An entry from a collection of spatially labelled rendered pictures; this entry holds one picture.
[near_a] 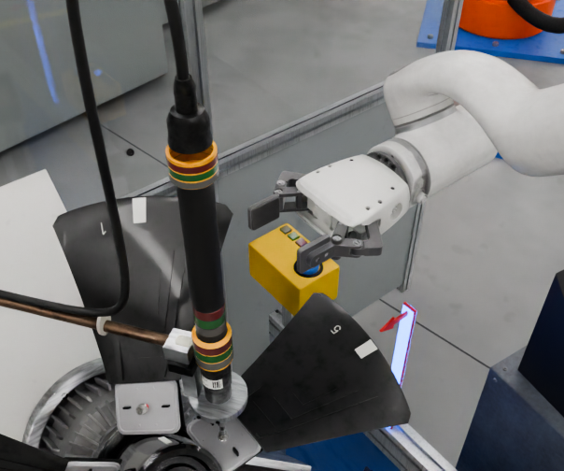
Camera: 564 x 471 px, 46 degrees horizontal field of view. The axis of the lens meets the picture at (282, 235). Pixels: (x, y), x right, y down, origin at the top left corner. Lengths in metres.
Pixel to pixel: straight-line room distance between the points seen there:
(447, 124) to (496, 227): 2.28
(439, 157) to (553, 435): 0.66
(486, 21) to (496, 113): 3.79
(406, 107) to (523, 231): 2.32
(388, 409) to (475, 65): 0.48
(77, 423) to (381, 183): 0.51
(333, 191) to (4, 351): 0.54
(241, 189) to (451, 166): 0.98
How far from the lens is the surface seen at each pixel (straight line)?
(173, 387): 0.84
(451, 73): 0.75
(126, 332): 0.79
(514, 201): 3.26
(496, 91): 0.73
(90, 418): 0.95
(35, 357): 1.05
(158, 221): 0.85
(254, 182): 1.74
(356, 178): 0.76
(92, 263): 0.87
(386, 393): 0.98
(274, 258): 1.27
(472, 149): 0.84
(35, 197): 1.05
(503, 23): 4.51
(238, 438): 0.91
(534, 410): 1.31
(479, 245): 2.98
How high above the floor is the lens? 1.96
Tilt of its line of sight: 43 degrees down
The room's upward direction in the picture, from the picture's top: straight up
